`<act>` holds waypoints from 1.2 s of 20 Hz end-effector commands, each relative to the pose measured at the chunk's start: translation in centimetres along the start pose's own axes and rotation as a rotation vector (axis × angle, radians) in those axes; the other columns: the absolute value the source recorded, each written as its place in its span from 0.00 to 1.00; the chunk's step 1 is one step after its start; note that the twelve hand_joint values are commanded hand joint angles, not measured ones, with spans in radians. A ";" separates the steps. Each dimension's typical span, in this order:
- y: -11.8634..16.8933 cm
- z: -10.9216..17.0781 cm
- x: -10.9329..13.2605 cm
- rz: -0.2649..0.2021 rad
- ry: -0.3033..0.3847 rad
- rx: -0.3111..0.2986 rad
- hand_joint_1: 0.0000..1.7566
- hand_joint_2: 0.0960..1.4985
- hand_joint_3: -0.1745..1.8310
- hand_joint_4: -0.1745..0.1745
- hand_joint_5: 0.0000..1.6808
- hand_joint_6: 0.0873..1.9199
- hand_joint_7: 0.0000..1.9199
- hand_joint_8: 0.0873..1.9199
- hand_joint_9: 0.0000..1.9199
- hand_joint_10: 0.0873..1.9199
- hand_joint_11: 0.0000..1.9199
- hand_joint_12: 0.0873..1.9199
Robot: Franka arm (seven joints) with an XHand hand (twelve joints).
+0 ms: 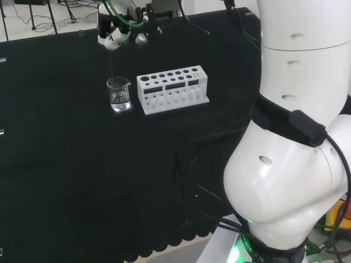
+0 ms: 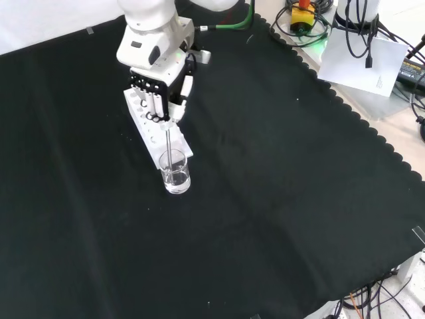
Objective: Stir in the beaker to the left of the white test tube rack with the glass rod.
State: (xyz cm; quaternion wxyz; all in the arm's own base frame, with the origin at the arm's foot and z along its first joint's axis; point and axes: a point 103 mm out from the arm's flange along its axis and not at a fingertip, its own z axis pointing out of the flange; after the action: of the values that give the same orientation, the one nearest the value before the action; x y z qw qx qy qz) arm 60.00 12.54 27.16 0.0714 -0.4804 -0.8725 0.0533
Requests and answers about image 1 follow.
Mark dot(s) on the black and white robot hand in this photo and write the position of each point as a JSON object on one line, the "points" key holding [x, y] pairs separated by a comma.
{"points": [[105, 27]]}

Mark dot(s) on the clear glass beaker with water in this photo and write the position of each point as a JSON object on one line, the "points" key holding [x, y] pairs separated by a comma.
{"points": [[119, 96]]}

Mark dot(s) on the white test tube rack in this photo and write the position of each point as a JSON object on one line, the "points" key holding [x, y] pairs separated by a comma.
{"points": [[170, 90]]}

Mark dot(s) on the black tripod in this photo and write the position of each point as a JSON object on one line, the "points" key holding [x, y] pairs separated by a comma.
{"points": [[51, 16]]}

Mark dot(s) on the black stand leg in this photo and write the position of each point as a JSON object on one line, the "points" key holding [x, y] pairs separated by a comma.
{"points": [[4, 22]]}

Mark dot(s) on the black bench cloth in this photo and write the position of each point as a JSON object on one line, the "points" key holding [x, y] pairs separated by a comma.
{"points": [[68, 150]]}

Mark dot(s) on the yellow stop button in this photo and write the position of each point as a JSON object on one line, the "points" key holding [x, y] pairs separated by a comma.
{"points": [[333, 216]]}

